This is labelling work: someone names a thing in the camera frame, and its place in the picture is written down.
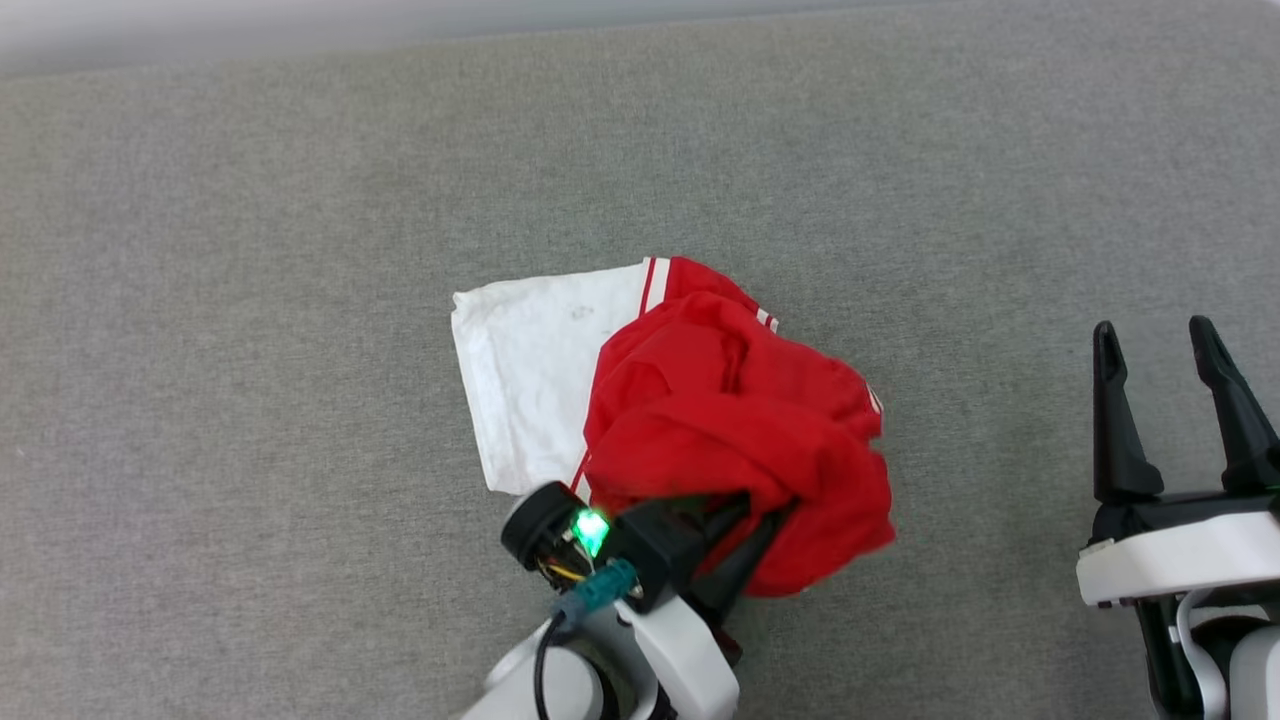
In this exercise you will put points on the grey fabric sofa surface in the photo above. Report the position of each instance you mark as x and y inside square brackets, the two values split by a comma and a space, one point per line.
[250, 300]

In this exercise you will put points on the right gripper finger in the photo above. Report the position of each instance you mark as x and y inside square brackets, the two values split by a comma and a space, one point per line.
[1115, 440]
[1240, 430]

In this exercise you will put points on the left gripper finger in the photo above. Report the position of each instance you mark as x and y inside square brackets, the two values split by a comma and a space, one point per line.
[745, 565]
[725, 515]

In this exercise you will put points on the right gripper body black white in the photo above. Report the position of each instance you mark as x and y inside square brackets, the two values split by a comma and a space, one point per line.
[1180, 555]

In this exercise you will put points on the red and white garment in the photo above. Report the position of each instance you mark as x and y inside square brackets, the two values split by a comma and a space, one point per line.
[720, 400]

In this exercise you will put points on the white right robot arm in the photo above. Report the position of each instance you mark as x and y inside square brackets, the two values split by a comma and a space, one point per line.
[1250, 670]

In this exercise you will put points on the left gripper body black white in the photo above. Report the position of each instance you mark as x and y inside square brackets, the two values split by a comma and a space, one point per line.
[655, 540]

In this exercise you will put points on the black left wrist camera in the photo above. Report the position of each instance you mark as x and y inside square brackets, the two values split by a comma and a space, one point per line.
[535, 520]

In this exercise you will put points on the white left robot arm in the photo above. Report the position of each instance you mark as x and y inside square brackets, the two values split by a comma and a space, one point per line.
[570, 690]

